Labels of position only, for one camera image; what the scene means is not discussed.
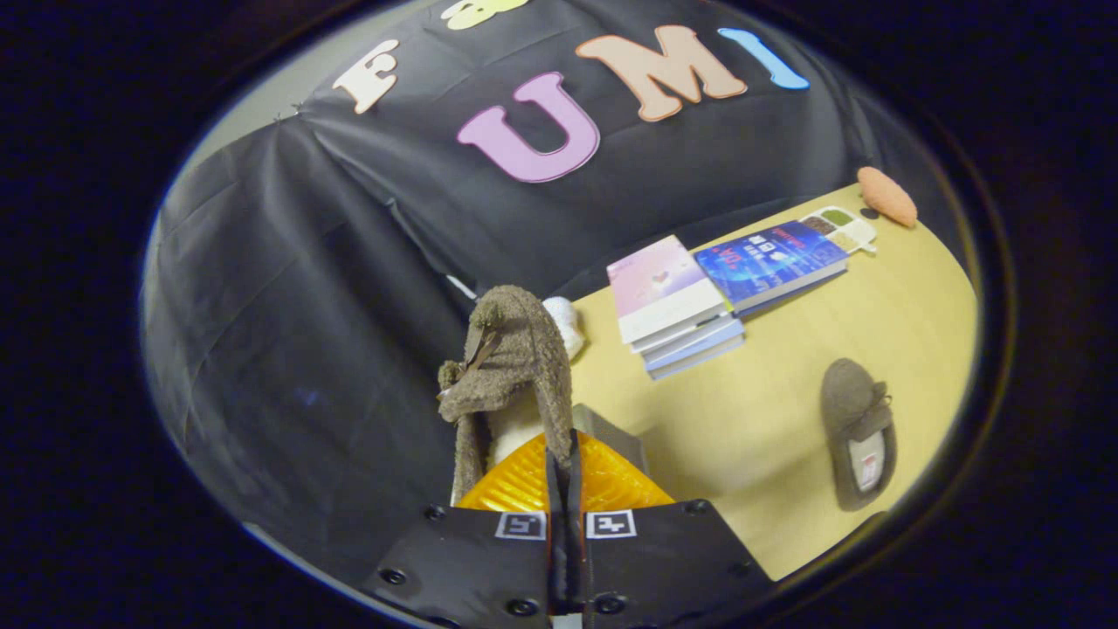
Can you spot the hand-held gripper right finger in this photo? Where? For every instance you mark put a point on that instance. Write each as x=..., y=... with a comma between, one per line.
x=664, y=559

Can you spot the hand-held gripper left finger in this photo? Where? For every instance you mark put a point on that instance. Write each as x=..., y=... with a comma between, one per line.
x=489, y=559

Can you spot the grey storage box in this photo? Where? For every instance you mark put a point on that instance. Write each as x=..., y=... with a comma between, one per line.
x=616, y=437

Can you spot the brown fuzzy shoe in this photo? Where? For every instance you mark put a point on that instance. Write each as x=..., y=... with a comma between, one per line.
x=852, y=411
x=524, y=349

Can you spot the light blue book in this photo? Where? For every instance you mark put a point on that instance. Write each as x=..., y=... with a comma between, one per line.
x=699, y=345

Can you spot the white fluffy object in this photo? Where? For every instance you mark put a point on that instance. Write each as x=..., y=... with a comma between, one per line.
x=566, y=323

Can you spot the pink book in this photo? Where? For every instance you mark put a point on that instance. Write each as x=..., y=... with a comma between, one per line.
x=659, y=284

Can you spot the dark blue book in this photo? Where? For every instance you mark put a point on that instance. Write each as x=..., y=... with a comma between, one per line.
x=769, y=258

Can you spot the black backdrop cloth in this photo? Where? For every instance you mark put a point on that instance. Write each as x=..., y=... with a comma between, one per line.
x=349, y=262

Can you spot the white compartment tray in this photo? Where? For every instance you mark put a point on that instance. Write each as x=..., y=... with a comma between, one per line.
x=838, y=229

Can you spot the orange plush toy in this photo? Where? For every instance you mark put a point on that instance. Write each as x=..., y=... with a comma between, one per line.
x=886, y=196

